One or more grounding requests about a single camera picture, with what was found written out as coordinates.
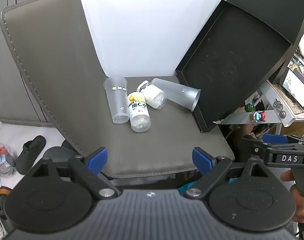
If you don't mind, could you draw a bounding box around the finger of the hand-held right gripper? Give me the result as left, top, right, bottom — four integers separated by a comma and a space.
241, 135, 276, 165
263, 133, 304, 146

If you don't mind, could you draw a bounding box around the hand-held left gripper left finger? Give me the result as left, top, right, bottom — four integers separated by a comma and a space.
25, 147, 122, 201

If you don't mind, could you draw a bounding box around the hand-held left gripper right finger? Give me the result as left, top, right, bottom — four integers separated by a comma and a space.
185, 147, 276, 202

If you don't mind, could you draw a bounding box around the frosted cup with stickers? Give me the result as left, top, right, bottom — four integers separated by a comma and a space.
103, 76, 130, 124

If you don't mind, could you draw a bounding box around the plain frosted cup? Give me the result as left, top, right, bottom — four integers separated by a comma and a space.
151, 78, 201, 111

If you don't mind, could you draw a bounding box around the person's right hand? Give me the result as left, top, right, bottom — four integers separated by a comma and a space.
280, 170, 304, 223

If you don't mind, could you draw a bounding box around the red crab toy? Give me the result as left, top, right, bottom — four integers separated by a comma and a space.
250, 110, 267, 123

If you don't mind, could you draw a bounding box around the white shelf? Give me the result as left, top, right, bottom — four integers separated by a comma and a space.
220, 80, 304, 127

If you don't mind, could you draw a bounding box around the laptop screen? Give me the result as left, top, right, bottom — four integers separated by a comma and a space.
279, 68, 304, 110

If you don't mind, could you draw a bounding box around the clear bottle with yellow label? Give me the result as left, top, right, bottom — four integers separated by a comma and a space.
127, 92, 152, 133

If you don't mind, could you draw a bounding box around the black shoe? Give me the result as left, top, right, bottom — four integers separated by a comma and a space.
15, 135, 47, 175

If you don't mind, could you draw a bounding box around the small white plastic bottle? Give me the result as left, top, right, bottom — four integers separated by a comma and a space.
136, 80, 167, 110

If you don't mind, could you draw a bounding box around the black tray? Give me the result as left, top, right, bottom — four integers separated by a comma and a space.
175, 0, 293, 133

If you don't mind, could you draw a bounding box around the clear plastic bag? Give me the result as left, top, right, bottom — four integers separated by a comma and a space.
0, 139, 18, 176

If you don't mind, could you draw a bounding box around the grey leather mat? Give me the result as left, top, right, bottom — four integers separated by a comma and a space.
0, 0, 236, 179

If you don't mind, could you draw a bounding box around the black panel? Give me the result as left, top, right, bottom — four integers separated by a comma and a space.
218, 0, 304, 123

